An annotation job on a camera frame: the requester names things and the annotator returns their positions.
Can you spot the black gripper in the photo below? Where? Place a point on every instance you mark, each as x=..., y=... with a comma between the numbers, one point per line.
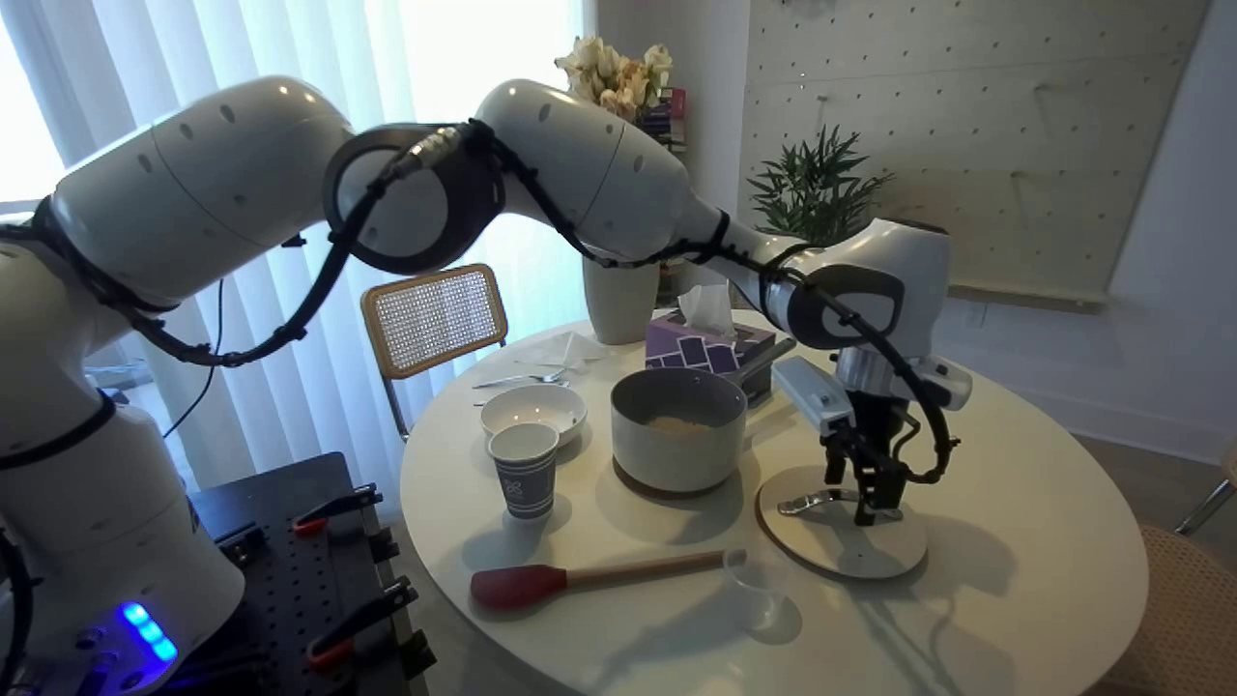
x=862, y=450

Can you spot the white pot lid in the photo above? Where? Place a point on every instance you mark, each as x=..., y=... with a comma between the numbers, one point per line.
x=817, y=522

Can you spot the red silicone spatula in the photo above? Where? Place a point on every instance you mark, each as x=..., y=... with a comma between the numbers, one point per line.
x=525, y=584

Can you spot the white paper napkin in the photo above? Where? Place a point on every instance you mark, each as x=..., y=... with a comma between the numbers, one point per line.
x=565, y=352

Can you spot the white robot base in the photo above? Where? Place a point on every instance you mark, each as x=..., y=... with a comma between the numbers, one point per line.
x=123, y=574

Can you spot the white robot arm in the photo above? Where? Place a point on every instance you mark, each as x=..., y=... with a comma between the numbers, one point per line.
x=233, y=174

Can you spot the purple tissue box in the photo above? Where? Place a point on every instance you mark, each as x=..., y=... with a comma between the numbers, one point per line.
x=703, y=333

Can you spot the white ceramic bowl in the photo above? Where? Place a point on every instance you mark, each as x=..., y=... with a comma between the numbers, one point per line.
x=534, y=405

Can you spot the clear drinking glass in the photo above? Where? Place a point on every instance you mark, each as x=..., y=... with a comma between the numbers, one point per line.
x=760, y=601

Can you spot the potted green plant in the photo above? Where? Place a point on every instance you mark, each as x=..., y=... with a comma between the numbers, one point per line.
x=817, y=190

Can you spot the blue white paper cup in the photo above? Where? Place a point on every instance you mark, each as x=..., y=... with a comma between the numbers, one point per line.
x=525, y=470

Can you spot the silver fork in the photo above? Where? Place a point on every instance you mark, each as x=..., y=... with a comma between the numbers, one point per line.
x=523, y=382

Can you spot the woven cane chair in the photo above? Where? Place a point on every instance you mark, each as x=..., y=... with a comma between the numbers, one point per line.
x=426, y=324

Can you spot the white flower bouquet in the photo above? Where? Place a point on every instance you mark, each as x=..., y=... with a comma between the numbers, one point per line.
x=612, y=78

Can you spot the black equipment cart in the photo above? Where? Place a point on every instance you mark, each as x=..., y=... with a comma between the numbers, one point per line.
x=323, y=607

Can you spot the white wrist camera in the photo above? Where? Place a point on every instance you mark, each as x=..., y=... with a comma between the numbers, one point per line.
x=811, y=391

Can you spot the white pot with handle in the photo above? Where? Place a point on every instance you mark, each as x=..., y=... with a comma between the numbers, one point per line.
x=676, y=430

